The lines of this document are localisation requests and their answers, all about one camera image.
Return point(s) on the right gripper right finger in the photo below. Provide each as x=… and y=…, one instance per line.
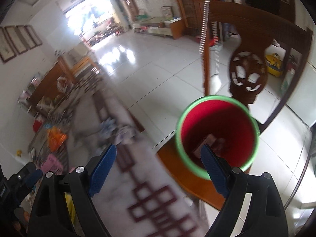
x=266, y=214

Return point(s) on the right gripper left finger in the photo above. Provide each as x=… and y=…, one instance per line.
x=50, y=215

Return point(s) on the red green trash bin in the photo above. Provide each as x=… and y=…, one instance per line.
x=223, y=123

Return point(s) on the pink plastic bag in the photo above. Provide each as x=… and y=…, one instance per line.
x=52, y=164

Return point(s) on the orange snack bag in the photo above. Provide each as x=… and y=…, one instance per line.
x=55, y=138

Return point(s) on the grey patterned floor rug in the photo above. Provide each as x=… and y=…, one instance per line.
x=138, y=197

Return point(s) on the dark wooden chair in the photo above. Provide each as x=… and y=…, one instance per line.
x=248, y=70

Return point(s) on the wooden tv cabinet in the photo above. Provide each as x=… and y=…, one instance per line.
x=161, y=26

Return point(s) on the framed wall pictures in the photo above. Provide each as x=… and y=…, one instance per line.
x=17, y=40

